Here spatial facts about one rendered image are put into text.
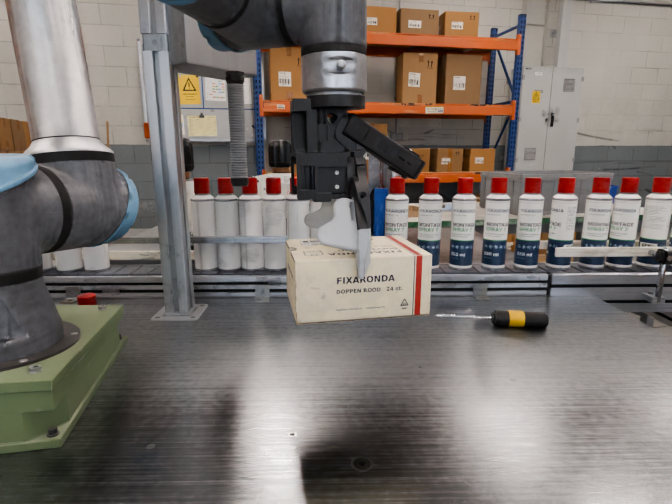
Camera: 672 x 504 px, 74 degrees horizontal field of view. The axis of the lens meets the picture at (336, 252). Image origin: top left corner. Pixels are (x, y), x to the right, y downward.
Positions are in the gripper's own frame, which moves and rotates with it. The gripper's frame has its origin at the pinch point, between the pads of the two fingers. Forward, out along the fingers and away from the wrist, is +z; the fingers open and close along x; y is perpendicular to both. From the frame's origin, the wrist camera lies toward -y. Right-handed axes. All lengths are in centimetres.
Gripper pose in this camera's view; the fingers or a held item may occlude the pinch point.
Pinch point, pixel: (353, 262)
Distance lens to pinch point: 57.1
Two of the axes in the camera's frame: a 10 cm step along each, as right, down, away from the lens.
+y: -9.8, 0.6, -1.8
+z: 0.1, 9.7, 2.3
